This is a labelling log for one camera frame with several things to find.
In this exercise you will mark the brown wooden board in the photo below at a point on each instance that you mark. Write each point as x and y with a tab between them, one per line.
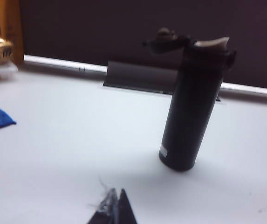
9	21

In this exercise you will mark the dark grey flat box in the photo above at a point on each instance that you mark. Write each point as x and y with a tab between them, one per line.
138	75

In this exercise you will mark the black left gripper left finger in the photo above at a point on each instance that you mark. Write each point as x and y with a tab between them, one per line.
101	215

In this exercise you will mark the white plastic tray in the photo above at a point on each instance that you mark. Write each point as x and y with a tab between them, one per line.
0	71

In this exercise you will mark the silver aluminium rail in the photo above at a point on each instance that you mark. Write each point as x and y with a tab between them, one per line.
61	62

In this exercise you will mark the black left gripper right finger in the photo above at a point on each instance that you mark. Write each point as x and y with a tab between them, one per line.
126	210

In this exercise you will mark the black thermos with flip lid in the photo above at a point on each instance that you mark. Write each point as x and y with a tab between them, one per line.
189	112

